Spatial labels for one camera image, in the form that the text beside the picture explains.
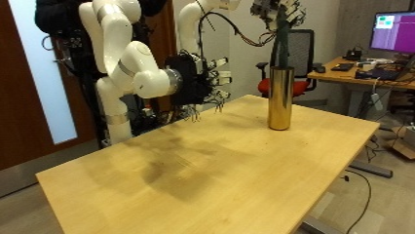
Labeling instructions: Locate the office chair red seat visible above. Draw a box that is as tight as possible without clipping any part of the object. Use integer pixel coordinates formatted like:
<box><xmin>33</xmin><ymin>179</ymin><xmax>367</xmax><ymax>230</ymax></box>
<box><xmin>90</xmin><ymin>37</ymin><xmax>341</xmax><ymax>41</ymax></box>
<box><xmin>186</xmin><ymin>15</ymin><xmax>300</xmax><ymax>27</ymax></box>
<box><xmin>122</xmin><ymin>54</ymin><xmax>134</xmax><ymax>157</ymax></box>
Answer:
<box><xmin>255</xmin><ymin>28</ymin><xmax>324</xmax><ymax>98</ymax></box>

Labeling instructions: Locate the black jacket hanging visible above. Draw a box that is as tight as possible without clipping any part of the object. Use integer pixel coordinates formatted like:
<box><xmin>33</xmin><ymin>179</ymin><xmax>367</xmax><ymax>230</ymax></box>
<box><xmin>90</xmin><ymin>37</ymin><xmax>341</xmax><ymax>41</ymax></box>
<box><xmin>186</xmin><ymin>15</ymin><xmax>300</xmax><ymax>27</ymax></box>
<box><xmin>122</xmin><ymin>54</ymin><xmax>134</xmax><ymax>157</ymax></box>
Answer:
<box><xmin>33</xmin><ymin>0</ymin><xmax>94</xmax><ymax>37</ymax></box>

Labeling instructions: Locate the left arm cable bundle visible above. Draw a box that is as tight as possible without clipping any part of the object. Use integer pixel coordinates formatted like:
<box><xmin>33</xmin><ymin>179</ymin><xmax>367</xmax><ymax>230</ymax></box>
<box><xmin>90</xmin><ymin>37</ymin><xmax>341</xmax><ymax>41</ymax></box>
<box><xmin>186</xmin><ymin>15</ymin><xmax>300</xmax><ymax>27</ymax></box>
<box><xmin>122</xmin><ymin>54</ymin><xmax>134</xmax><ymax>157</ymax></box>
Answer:
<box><xmin>195</xmin><ymin>0</ymin><xmax>279</xmax><ymax>57</ymax></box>

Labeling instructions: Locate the tall gold metal vase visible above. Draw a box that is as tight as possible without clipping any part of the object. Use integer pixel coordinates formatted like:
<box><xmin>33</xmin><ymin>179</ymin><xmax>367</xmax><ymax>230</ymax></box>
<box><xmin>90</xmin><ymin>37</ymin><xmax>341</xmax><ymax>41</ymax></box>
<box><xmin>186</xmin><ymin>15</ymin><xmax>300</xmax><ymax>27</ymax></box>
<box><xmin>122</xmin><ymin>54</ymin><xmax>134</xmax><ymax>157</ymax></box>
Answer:
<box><xmin>266</xmin><ymin>65</ymin><xmax>295</xmax><ymax>132</ymax></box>

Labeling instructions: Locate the wooden office desk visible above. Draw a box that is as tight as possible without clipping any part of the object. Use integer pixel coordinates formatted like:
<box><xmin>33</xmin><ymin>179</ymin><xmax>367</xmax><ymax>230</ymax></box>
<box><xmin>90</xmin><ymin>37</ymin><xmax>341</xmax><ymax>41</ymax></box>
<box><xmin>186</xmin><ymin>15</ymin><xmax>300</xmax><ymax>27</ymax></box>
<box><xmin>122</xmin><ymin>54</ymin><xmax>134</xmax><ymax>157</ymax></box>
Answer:
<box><xmin>307</xmin><ymin>57</ymin><xmax>415</xmax><ymax>118</ymax></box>

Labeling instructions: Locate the brown door with glass panel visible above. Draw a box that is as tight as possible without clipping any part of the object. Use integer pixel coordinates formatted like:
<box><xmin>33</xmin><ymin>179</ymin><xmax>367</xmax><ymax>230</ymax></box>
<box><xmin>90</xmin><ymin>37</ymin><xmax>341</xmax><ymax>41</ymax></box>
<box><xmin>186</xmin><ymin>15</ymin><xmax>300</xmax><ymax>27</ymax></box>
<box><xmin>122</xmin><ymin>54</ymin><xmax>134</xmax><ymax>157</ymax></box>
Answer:
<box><xmin>0</xmin><ymin>0</ymin><xmax>98</xmax><ymax>171</ymax></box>

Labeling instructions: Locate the flower bouquet with teal stem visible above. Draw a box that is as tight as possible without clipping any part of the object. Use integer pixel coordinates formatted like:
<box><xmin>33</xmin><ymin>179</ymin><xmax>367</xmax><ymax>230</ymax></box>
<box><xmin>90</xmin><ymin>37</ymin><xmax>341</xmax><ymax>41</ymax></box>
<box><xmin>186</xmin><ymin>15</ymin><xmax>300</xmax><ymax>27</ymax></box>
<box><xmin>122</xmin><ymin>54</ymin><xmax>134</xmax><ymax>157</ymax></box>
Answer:
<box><xmin>270</xmin><ymin>3</ymin><xmax>291</xmax><ymax>69</ymax></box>

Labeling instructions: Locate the black floor cable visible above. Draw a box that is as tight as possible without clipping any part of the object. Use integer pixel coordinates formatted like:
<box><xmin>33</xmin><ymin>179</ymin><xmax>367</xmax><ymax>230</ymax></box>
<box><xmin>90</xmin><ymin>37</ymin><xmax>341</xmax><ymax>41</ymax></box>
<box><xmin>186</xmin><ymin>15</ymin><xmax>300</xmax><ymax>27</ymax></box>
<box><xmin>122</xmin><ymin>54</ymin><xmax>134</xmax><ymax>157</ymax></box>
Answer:
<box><xmin>340</xmin><ymin>169</ymin><xmax>373</xmax><ymax>234</ymax></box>

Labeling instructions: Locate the white power strip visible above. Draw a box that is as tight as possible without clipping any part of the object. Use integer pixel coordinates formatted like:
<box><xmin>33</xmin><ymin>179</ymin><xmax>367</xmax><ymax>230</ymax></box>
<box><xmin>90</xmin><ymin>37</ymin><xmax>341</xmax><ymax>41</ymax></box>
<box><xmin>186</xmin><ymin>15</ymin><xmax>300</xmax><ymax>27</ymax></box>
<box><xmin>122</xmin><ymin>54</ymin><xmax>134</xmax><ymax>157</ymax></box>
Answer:
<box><xmin>369</xmin><ymin>92</ymin><xmax>385</xmax><ymax>112</ymax></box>

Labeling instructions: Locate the computer monitor purple screen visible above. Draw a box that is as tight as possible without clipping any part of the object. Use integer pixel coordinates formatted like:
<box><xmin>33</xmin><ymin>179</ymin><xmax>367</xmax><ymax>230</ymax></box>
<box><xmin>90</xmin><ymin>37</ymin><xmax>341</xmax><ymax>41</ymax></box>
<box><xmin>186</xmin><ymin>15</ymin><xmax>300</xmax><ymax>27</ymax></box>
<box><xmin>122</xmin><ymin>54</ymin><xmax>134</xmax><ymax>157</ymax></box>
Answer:
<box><xmin>368</xmin><ymin>11</ymin><xmax>415</xmax><ymax>56</ymax></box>

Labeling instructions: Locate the cardboard box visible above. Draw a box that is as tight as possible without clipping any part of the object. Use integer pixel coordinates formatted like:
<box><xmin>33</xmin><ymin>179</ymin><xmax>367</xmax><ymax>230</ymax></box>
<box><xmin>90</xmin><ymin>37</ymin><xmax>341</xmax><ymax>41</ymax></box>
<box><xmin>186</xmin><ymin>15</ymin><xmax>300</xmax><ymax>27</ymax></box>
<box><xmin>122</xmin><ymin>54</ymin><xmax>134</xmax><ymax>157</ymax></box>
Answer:
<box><xmin>387</xmin><ymin>126</ymin><xmax>415</xmax><ymax>160</ymax></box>

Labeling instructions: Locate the black desk phone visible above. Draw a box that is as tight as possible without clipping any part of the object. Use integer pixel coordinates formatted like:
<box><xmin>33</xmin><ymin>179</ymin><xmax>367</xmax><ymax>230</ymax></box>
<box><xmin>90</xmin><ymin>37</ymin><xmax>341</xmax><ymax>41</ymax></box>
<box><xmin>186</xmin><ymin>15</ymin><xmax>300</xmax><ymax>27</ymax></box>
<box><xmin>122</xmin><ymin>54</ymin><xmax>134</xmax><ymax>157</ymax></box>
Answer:
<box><xmin>344</xmin><ymin>48</ymin><xmax>363</xmax><ymax>62</ymax></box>

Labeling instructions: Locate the grey table foot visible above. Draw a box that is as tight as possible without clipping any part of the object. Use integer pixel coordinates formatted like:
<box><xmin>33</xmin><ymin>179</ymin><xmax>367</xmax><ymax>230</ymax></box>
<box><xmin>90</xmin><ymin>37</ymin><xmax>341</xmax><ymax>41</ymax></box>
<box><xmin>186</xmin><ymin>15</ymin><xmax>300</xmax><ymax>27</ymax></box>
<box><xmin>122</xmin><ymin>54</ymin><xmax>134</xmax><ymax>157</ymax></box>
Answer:
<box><xmin>348</xmin><ymin>160</ymin><xmax>393</xmax><ymax>179</ymax></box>

